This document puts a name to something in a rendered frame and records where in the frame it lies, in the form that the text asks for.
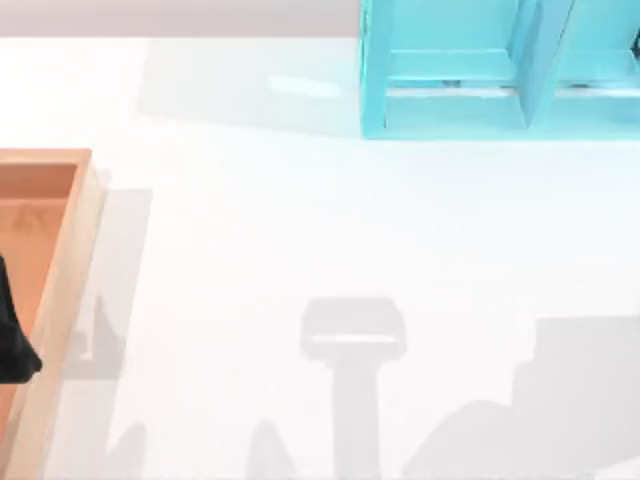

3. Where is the light blue rack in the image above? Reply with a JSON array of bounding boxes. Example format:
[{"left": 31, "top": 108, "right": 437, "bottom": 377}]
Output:
[{"left": 358, "top": 0, "right": 640, "bottom": 141}]

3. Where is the shallow salmon-coloured box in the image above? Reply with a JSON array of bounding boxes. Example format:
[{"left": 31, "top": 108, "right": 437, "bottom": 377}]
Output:
[{"left": 0, "top": 148, "right": 107, "bottom": 480}]

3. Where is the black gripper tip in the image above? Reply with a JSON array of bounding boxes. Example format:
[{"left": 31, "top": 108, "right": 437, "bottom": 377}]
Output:
[{"left": 0, "top": 255, "right": 44, "bottom": 386}]

